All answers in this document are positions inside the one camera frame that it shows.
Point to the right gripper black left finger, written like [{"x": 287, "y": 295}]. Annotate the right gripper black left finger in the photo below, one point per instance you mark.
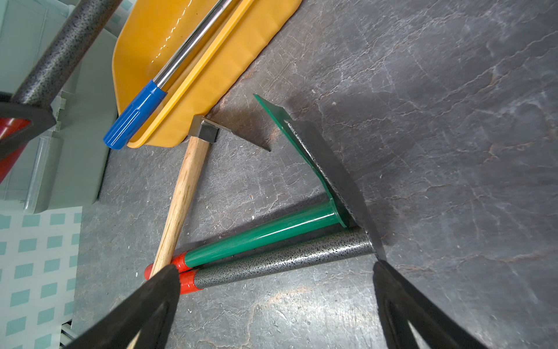
[{"x": 147, "y": 314}]

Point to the wooden handled small hoe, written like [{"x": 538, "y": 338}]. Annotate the wooden handled small hoe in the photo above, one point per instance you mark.
[{"x": 203, "y": 132}]

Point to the green handled small hoe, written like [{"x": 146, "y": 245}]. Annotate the green handled small hoe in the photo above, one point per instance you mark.
[{"x": 308, "y": 220}]

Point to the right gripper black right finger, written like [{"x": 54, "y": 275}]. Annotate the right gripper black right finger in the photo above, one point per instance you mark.
[{"x": 402, "y": 306}]

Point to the yellow plastic tray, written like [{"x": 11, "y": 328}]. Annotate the yellow plastic tray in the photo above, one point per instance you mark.
[{"x": 156, "y": 29}]

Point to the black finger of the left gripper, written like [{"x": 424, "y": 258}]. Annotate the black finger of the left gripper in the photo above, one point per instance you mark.
[{"x": 21, "y": 124}]

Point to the translucent green storage box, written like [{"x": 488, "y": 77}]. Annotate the translucent green storage box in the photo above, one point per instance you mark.
[{"x": 64, "y": 166}]

